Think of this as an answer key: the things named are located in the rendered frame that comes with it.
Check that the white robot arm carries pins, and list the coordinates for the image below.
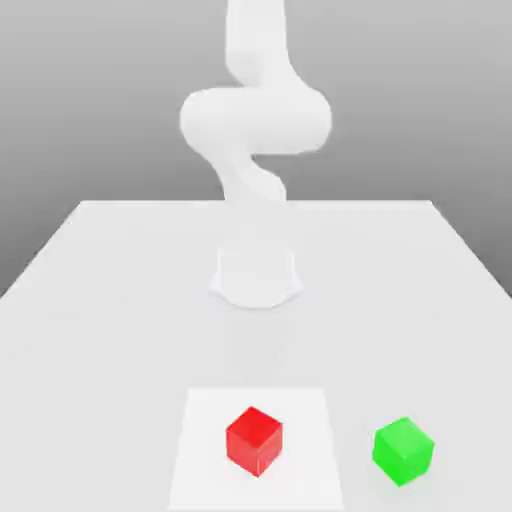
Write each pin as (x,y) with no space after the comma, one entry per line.
(256,120)

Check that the small red cube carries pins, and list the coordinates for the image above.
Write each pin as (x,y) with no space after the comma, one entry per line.
(254,440)

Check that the small green cube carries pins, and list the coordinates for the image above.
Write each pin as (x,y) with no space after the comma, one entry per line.
(402,452)

